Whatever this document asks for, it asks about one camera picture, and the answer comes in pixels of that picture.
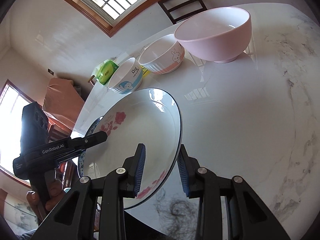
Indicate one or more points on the white plate with pink roses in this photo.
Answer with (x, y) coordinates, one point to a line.
(148, 116)

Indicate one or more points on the large pink bowl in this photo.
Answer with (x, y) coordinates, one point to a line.
(219, 35)

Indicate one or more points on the white bowl with pink rabbit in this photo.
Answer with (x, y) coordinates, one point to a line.
(162, 56)

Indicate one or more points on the orange covered furniture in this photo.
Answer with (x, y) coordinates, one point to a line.
(62, 102)

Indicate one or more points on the person's left hand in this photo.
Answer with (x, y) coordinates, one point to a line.
(56, 193)

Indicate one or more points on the yellow warning sticker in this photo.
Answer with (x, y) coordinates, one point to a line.
(145, 71)

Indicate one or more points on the white bowl with blue elephant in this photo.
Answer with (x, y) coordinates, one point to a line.
(127, 78)

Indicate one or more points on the black wall switch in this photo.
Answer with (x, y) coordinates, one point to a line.
(50, 71)

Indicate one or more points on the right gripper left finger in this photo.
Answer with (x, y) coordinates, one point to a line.
(123, 182)

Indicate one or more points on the green tissue pack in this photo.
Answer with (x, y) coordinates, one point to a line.
(105, 71)

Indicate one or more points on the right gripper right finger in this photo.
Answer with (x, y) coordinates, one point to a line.
(199, 182)

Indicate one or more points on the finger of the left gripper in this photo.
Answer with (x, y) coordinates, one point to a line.
(95, 139)

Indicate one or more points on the side window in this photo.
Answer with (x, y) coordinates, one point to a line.
(12, 102)

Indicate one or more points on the light wooden chair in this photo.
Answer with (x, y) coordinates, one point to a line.
(92, 80)

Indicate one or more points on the dark wooden chair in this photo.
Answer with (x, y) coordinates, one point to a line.
(179, 10)

